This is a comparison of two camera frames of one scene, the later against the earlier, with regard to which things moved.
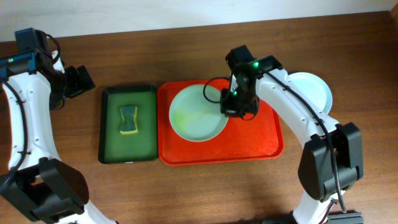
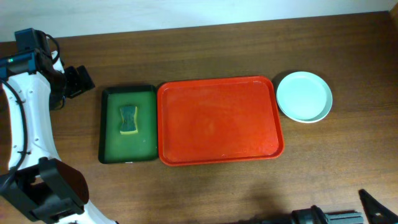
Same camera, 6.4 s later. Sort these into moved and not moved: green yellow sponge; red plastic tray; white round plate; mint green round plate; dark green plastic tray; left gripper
Moved: mint green round plate; white round plate
Not moved: dark green plastic tray; green yellow sponge; red plastic tray; left gripper
